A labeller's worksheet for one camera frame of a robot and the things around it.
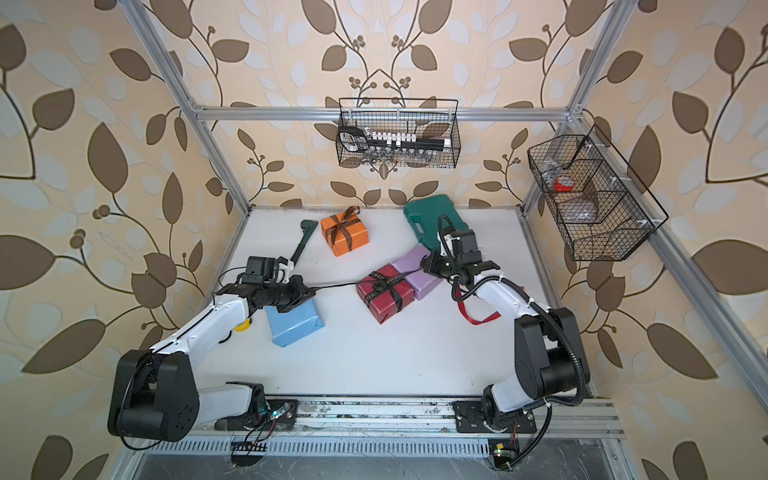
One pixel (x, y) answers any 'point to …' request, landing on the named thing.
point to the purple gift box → (409, 266)
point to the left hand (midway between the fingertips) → (311, 288)
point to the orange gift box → (359, 234)
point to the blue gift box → (289, 327)
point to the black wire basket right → (598, 202)
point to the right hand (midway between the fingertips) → (421, 262)
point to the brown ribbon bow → (347, 220)
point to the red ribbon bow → (467, 316)
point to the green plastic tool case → (424, 214)
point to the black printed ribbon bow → (374, 282)
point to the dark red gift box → (381, 305)
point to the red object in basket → (563, 183)
